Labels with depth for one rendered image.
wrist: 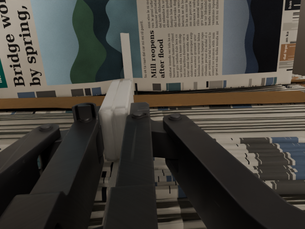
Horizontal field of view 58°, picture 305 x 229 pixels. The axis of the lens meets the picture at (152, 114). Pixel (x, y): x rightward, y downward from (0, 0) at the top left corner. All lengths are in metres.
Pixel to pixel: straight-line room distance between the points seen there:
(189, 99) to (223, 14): 0.09
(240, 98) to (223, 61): 0.05
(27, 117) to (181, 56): 0.16
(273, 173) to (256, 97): 0.14
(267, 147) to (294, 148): 0.02
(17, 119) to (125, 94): 0.11
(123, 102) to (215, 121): 0.10
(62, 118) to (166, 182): 0.12
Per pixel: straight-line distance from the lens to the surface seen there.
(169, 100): 0.28
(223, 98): 0.29
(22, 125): 0.24
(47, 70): 0.32
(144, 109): 0.16
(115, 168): 0.16
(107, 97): 0.16
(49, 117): 0.25
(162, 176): 0.16
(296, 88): 0.82
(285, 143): 0.21
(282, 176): 0.17
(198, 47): 0.30
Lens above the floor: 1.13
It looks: 70 degrees down
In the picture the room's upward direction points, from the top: 174 degrees clockwise
